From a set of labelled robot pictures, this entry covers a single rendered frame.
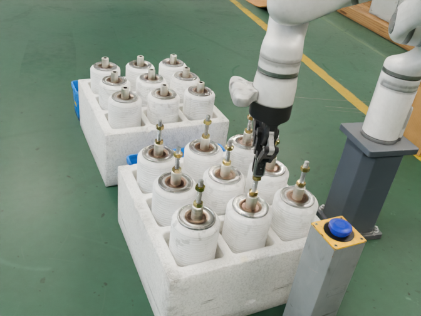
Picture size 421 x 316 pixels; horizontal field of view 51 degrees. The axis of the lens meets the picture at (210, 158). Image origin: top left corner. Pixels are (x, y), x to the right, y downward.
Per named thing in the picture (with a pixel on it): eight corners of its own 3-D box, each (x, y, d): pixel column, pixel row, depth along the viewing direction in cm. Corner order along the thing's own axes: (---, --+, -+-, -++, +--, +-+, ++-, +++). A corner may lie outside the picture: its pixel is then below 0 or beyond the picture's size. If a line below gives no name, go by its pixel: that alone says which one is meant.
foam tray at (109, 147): (180, 115, 176) (183, 72, 166) (222, 168, 147) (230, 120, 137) (79, 125, 160) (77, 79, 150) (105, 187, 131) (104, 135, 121)
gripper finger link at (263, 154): (264, 145, 76) (256, 153, 82) (264, 155, 75) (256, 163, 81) (279, 145, 76) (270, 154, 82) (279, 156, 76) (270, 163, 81)
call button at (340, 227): (339, 224, 80) (343, 215, 78) (354, 238, 77) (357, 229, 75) (322, 228, 78) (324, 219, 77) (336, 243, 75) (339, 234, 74)
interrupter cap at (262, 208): (239, 192, 95) (240, 189, 94) (272, 204, 92) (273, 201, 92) (226, 211, 89) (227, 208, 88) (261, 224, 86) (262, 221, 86)
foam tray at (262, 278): (244, 197, 135) (253, 147, 125) (318, 293, 106) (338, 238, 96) (117, 221, 119) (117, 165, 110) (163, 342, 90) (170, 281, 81)
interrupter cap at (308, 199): (272, 195, 95) (272, 193, 95) (293, 184, 100) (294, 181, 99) (300, 214, 91) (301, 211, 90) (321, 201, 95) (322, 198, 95)
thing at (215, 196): (242, 241, 108) (254, 181, 98) (209, 253, 103) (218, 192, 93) (220, 217, 114) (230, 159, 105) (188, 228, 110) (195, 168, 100)
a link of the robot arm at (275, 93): (227, 85, 80) (232, 52, 77) (287, 89, 82) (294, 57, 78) (233, 107, 73) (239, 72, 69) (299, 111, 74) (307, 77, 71)
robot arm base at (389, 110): (383, 126, 118) (405, 66, 109) (405, 143, 111) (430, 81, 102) (353, 127, 116) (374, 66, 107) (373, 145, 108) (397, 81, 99)
